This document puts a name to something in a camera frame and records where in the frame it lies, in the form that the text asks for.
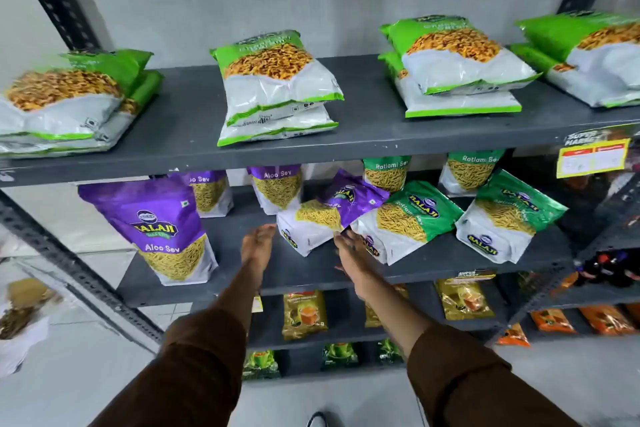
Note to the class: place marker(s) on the person's left hand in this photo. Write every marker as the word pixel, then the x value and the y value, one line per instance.
pixel 257 249

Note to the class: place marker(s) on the person's right hand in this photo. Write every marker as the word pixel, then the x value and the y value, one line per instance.
pixel 355 261

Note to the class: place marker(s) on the grey metal shelf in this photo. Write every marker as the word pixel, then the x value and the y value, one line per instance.
pixel 200 111

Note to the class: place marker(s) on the green-white packet stack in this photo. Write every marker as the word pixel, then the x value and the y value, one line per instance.
pixel 280 91

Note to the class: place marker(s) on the person's left forearm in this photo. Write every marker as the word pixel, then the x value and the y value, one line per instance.
pixel 200 366

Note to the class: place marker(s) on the person's right forearm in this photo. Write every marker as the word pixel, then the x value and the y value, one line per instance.
pixel 450 376

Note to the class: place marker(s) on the small yellow price label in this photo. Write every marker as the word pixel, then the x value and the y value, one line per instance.
pixel 257 305
pixel 475 277

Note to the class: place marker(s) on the gold tea packet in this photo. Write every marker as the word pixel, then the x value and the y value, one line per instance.
pixel 372 316
pixel 465 299
pixel 305 314

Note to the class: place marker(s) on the dark green packet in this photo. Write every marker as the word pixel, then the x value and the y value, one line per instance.
pixel 340 355
pixel 261 364
pixel 390 351

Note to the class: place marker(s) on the white black sneaker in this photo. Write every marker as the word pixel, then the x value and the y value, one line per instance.
pixel 316 420

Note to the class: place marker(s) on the orange packet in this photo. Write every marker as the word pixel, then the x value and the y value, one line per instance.
pixel 552 321
pixel 634 314
pixel 514 336
pixel 602 320

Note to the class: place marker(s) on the cardboard box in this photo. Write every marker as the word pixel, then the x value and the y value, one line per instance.
pixel 27 291

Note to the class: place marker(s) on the row of soft drink bottles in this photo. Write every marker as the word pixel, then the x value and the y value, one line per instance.
pixel 605 269

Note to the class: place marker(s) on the clear plastic bag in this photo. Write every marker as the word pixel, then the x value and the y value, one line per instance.
pixel 20 341

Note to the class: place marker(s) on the yellow red price label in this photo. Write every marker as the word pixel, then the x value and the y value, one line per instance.
pixel 590 161

